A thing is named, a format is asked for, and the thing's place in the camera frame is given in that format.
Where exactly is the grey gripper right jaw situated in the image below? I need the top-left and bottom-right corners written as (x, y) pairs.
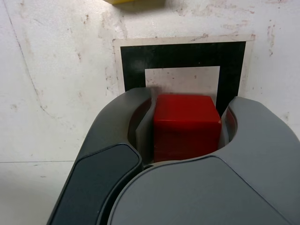
top-left (107, 96), bottom-right (300, 225)

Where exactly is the black tape square outline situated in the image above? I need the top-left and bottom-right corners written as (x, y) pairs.
top-left (120, 41), bottom-right (247, 111)

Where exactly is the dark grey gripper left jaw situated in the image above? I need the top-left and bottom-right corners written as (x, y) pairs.
top-left (48, 87), bottom-right (157, 225)

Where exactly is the yellow cube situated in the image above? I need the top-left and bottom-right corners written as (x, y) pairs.
top-left (105, 0), bottom-right (166, 6)

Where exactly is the red cube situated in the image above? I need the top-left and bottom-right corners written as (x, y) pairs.
top-left (152, 94), bottom-right (222, 163)

